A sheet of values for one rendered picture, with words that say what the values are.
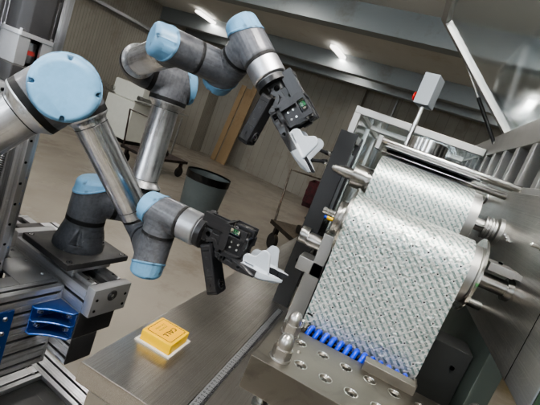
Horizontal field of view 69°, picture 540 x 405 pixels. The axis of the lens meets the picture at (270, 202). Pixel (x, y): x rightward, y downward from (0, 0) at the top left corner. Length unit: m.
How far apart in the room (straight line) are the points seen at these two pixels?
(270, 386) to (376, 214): 0.36
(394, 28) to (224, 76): 4.56
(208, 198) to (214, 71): 3.49
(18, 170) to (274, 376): 0.87
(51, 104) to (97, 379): 0.47
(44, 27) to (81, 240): 0.59
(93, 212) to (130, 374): 0.64
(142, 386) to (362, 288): 0.43
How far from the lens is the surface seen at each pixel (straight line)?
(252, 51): 0.87
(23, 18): 1.16
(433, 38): 5.28
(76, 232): 1.31
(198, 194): 4.35
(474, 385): 0.89
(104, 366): 0.78
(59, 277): 1.37
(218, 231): 0.85
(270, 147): 10.71
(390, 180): 1.01
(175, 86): 1.28
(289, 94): 0.84
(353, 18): 5.59
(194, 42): 0.91
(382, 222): 0.78
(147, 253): 0.92
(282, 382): 0.68
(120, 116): 8.79
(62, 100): 0.79
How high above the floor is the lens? 1.37
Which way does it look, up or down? 10 degrees down
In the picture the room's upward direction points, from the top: 21 degrees clockwise
